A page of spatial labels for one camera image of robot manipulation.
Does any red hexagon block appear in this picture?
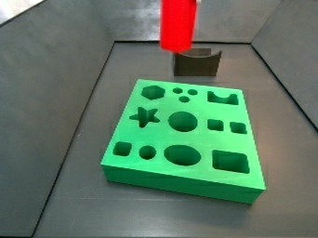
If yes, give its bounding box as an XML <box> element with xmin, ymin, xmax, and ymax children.
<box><xmin>161</xmin><ymin>0</ymin><xmax>198</xmax><ymax>52</ymax></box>

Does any black cradle stand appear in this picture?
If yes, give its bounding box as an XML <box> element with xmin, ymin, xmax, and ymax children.
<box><xmin>173</xmin><ymin>48</ymin><xmax>222</xmax><ymax>76</ymax></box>

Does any green shape sorting board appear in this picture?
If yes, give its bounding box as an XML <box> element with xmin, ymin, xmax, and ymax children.
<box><xmin>100</xmin><ymin>79</ymin><xmax>266</xmax><ymax>204</ymax></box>

